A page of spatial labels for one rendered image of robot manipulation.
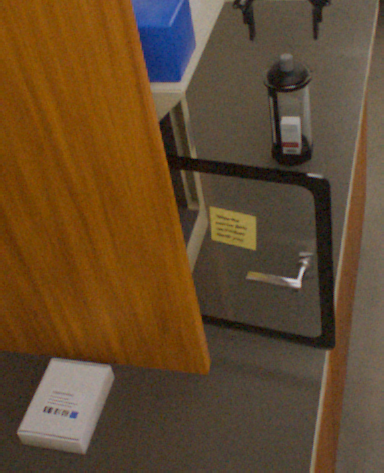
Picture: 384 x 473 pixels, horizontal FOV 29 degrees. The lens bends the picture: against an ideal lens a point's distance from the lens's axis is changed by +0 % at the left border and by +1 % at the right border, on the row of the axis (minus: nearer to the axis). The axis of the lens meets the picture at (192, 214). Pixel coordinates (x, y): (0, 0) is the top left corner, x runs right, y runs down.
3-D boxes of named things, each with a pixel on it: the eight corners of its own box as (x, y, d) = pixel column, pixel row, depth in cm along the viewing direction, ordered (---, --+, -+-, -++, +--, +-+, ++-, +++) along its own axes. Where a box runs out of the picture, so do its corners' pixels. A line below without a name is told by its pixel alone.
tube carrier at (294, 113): (266, 162, 178) (258, 87, 164) (274, 135, 186) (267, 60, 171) (311, 164, 175) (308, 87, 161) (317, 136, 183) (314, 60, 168)
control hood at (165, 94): (120, 145, 114) (106, 90, 107) (175, 36, 136) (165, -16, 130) (193, 147, 111) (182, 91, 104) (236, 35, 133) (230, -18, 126)
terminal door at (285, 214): (178, 314, 142) (136, 150, 116) (336, 349, 131) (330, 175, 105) (176, 318, 142) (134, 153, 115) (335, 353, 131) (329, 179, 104)
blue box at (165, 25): (115, 82, 108) (100, 26, 102) (135, 46, 115) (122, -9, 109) (180, 83, 106) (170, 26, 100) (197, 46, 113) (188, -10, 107)
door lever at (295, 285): (255, 262, 122) (254, 251, 121) (312, 273, 119) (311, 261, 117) (245, 286, 119) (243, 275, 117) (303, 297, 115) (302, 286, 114)
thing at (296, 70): (264, 93, 166) (261, 68, 161) (271, 71, 172) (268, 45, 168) (305, 94, 163) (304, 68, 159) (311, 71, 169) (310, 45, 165)
